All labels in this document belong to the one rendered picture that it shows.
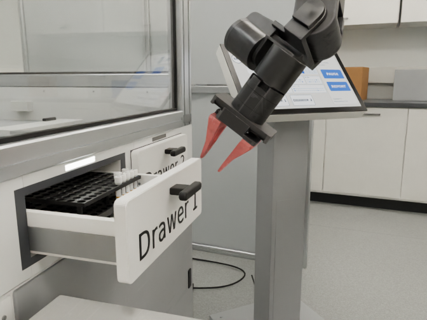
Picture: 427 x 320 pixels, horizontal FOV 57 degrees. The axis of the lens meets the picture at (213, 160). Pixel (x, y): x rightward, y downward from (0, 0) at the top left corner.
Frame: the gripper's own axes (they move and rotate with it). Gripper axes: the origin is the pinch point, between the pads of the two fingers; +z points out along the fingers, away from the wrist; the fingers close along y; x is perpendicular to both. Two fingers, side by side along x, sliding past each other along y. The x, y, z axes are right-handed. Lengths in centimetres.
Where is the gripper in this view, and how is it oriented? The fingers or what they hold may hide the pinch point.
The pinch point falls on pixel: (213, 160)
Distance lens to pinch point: 61.9
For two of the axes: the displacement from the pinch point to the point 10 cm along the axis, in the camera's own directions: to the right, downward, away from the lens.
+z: -5.5, 7.6, 3.4
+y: -7.8, -6.2, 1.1
